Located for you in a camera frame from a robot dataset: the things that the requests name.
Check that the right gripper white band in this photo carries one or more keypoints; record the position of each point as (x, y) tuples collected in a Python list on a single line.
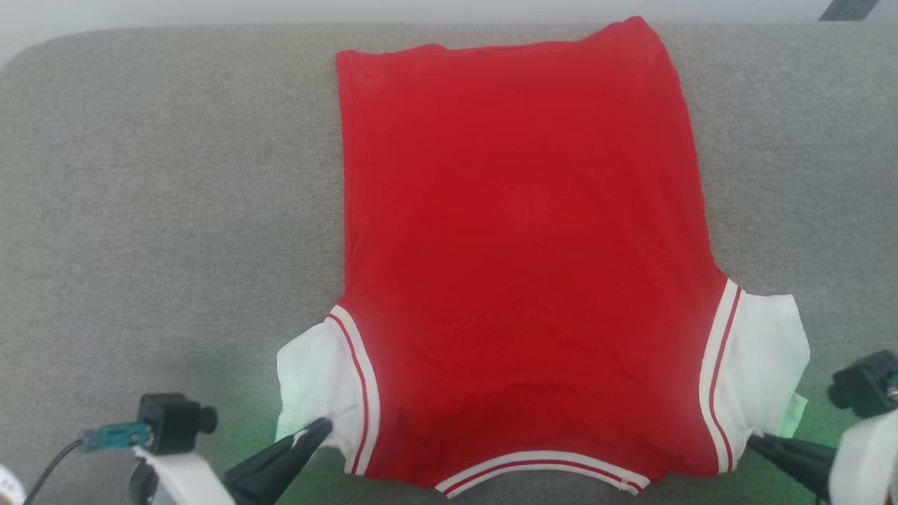
[(870, 463)]

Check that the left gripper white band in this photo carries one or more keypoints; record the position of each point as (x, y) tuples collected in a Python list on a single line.
[(182, 484)]

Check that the red shirt with white sleeves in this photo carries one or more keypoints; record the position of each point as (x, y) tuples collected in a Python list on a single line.
[(526, 245)]

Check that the grey metal pole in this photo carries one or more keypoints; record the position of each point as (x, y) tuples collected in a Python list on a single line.
[(849, 8)]

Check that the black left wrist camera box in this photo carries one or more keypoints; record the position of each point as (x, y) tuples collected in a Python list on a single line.
[(172, 421)]

